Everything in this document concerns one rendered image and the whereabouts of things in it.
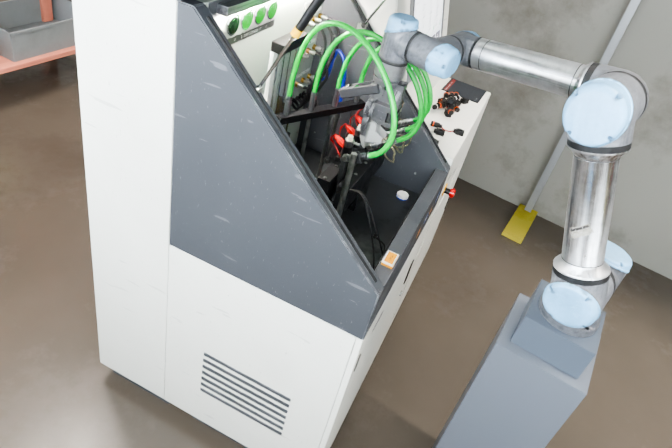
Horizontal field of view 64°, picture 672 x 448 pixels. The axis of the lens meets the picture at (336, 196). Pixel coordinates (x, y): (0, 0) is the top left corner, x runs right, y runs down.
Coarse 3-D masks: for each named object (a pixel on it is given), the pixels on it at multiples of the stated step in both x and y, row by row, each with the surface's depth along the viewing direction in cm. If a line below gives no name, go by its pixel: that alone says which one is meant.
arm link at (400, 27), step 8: (392, 16) 126; (400, 16) 126; (408, 16) 128; (392, 24) 126; (400, 24) 125; (408, 24) 124; (416, 24) 126; (384, 32) 129; (392, 32) 126; (400, 32) 125; (408, 32) 125; (416, 32) 130; (384, 40) 129; (392, 40) 127; (400, 40) 126; (408, 40) 125; (384, 48) 129; (392, 48) 128; (400, 48) 126; (384, 56) 130; (392, 56) 129; (400, 56) 128; (392, 64) 130; (400, 64) 130
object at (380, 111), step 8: (376, 80) 134; (384, 88) 137; (400, 88) 134; (368, 96) 139; (376, 96) 138; (384, 96) 137; (400, 96) 135; (368, 104) 138; (376, 104) 137; (384, 104) 137; (400, 104) 138; (376, 112) 139; (384, 112) 137; (400, 112) 142; (376, 120) 140; (384, 120) 138
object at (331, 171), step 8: (368, 160) 166; (376, 160) 169; (328, 168) 158; (336, 168) 159; (360, 168) 161; (368, 168) 163; (376, 168) 175; (320, 176) 154; (328, 176) 155; (336, 176) 157; (344, 176) 166; (352, 176) 157; (360, 176) 158; (368, 176) 168; (320, 184) 154; (328, 184) 153; (352, 184) 154; (360, 184) 161; (368, 184) 173; (328, 192) 156; (352, 192) 155; (336, 200) 154; (352, 200) 160; (360, 200) 171; (336, 208) 156; (344, 208) 155; (352, 208) 169
